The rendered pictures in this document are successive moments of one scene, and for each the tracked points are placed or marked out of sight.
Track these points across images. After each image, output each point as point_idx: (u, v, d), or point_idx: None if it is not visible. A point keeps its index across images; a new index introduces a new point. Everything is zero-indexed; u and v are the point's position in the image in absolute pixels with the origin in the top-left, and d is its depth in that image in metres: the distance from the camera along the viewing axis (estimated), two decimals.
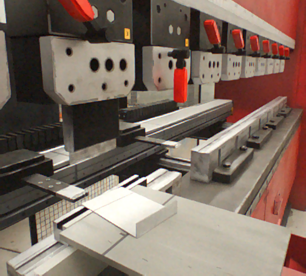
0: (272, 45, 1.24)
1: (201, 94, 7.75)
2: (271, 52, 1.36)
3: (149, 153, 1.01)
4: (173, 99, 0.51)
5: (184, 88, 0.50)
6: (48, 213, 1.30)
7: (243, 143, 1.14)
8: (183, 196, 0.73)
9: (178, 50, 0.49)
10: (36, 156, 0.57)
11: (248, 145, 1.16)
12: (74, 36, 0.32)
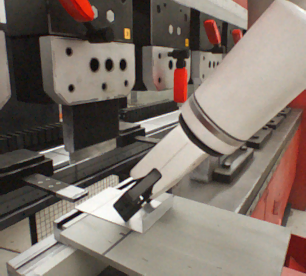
0: None
1: None
2: None
3: None
4: (173, 99, 0.51)
5: (184, 88, 0.50)
6: (48, 213, 1.30)
7: (243, 143, 1.14)
8: (183, 196, 0.73)
9: (178, 50, 0.49)
10: (36, 156, 0.57)
11: (248, 145, 1.16)
12: (74, 36, 0.32)
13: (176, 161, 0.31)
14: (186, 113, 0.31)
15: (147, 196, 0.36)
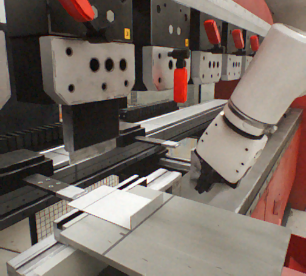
0: None
1: (201, 94, 7.75)
2: None
3: (149, 153, 1.01)
4: (173, 99, 0.51)
5: (184, 88, 0.50)
6: (48, 213, 1.30)
7: None
8: (183, 196, 0.73)
9: (178, 50, 0.49)
10: (36, 156, 0.57)
11: None
12: (74, 36, 0.32)
13: (213, 121, 0.50)
14: None
15: (204, 162, 0.53)
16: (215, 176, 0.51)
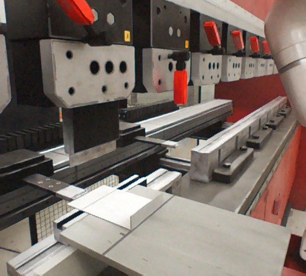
0: None
1: (201, 94, 7.75)
2: (271, 53, 1.36)
3: (149, 153, 1.01)
4: (173, 100, 0.51)
5: (184, 90, 0.50)
6: (48, 213, 1.30)
7: (243, 143, 1.14)
8: (183, 196, 0.73)
9: (178, 51, 0.49)
10: (36, 156, 0.57)
11: (248, 145, 1.16)
12: (74, 39, 0.32)
13: None
14: None
15: None
16: None
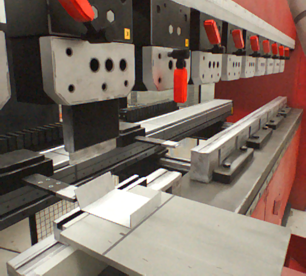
0: (272, 45, 1.24)
1: (201, 94, 7.75)
2: (271, 52, 1.36)
3: (149, 153, 1.01)
4: (173, 99, 0.51)
5: (184, 88, 0.50)
6: (48, 213, 1.30)
7: (243, 143, 1.14)
8: (183, 196, 0.73)
9: (178, 50, 0.49)
10: (36, 156, 0.57)
11: (248, 145, 1.16)
12: (74, 36, 0.32)
13: None
14: None
15: None
16: None
